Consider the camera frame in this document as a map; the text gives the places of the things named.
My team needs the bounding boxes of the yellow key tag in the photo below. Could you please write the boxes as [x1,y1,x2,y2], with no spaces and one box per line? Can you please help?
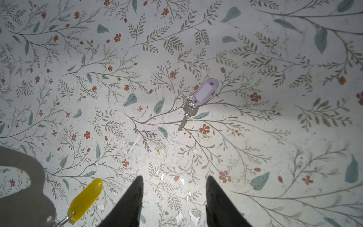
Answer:
[68,178,103,223]

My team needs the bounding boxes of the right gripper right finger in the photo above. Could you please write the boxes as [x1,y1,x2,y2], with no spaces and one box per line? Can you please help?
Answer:
[206,176,251,227]

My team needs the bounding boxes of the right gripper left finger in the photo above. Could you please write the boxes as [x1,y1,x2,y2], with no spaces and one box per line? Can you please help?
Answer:
[98,176,144,227]

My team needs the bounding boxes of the purple key tag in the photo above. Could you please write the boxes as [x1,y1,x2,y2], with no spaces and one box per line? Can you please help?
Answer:
[192,79,219,106]

